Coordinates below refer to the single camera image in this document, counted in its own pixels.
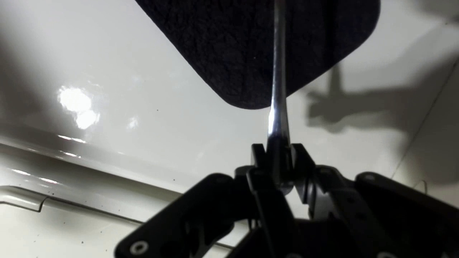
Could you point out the silver metal spoon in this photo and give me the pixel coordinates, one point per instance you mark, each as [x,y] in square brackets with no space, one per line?
[278,73]

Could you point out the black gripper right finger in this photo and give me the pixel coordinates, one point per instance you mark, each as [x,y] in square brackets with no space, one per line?
[362,216]

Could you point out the white washing machine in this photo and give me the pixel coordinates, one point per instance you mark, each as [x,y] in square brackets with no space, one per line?
[143,120]

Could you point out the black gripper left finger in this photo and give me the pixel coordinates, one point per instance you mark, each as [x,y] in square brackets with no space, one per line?
[200,210]

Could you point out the dark blue pot holder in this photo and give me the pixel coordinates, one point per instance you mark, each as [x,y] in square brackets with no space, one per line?
[215,48]

